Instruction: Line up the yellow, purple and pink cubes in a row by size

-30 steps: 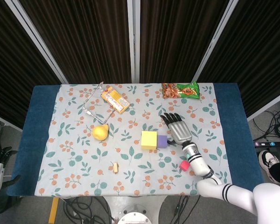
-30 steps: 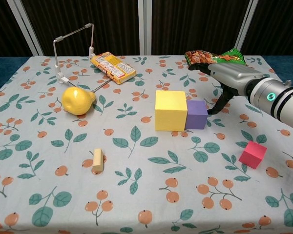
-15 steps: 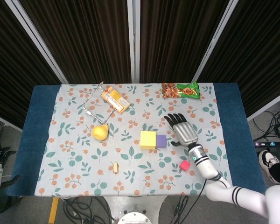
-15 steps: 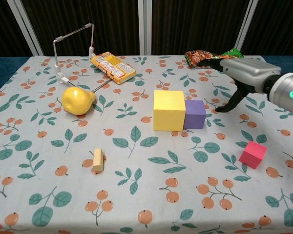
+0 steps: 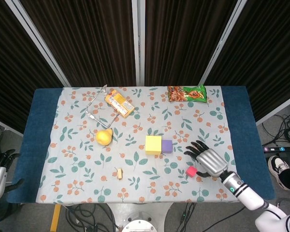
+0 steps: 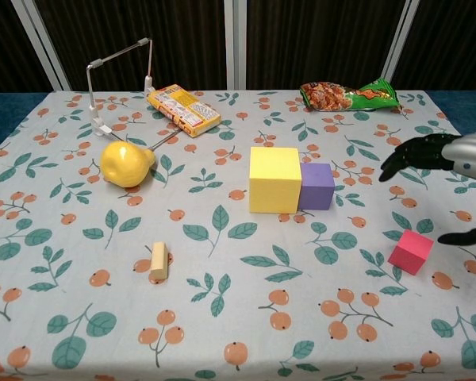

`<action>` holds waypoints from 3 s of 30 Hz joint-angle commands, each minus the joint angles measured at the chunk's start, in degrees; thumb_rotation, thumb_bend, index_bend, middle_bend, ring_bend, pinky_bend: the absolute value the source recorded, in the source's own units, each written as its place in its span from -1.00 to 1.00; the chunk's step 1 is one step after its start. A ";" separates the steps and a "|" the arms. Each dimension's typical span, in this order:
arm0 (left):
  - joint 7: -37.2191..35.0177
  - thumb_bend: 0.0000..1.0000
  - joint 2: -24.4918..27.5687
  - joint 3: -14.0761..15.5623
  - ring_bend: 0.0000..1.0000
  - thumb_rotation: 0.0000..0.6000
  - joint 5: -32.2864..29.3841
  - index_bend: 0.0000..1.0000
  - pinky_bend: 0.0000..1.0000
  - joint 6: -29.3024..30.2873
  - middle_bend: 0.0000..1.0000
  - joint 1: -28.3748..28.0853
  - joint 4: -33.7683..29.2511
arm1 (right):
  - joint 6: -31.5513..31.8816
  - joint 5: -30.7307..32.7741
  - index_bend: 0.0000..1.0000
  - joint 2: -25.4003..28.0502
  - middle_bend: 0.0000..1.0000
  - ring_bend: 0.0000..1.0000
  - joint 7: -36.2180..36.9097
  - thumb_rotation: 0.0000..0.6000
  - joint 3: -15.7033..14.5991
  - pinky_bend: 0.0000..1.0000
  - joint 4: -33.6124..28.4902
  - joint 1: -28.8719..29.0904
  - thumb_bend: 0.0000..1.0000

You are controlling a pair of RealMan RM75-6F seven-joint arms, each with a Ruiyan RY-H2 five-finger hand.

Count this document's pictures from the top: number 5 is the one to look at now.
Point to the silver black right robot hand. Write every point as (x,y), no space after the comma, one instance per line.
(211,160)

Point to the small red foam cube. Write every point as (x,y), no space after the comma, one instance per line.
(191,171)

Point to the purple cube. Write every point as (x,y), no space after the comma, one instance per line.
(167,146)

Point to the large yellow foam cube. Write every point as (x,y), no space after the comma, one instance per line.
(152,144)

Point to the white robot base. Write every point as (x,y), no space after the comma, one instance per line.
(142,226)

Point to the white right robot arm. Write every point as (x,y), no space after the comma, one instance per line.
(251,198)

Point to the blue table cover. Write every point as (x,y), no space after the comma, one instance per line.
(31,145)

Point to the white sneaker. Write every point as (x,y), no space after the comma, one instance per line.
(276,166)

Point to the yellow bar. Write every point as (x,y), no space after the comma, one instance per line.
(55,217)

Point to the black power strip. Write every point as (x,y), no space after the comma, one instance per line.
(280,148)

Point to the green orange snack bag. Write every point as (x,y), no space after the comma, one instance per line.
(186,94)

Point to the floral fruit print tablecloth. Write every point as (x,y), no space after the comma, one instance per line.
(140,183)

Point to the small wooden block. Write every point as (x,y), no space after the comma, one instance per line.
(120,174)

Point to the yellow snack box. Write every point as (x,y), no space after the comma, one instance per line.
(119,102)

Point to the yellow pear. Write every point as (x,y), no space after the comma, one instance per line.
(104,137)

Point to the dark partition screen panel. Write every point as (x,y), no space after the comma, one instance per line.
(183,36)
(268,60)
(14,72)
(87,36)

